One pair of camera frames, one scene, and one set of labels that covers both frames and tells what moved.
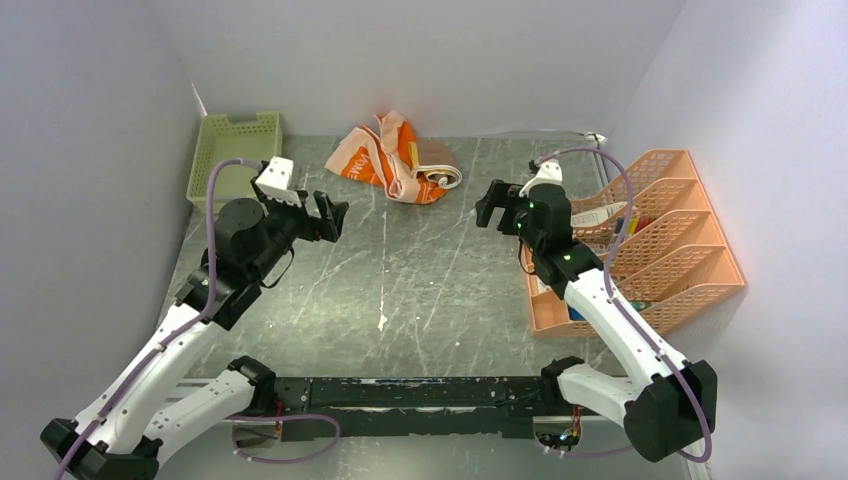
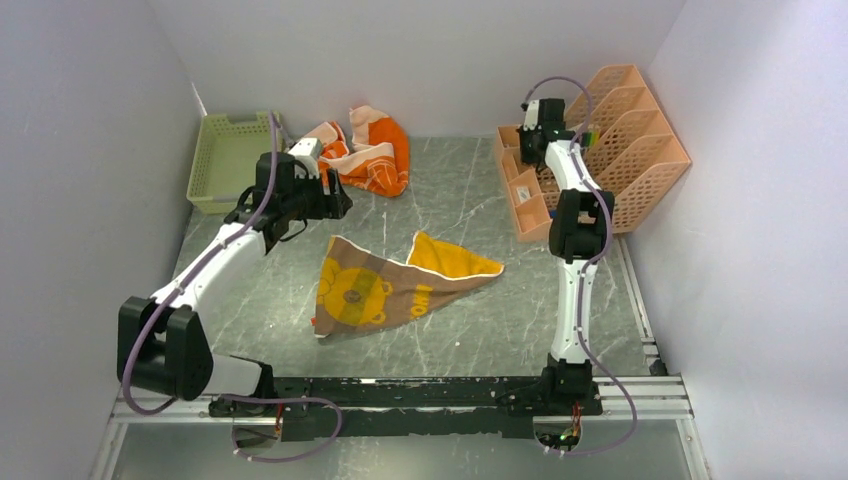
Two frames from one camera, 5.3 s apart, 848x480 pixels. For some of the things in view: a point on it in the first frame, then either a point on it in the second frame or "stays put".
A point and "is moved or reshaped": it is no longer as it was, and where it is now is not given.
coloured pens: [635, 224] to [589, 139]
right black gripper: [500, 194] to [526, 157]
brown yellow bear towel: [435, 159] to [359, 290]
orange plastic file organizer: [662, 239] to [623, 142]
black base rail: [321, 409] stays put
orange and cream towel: [381, 153] is moved or reshaped
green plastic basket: [221, 140] stays put
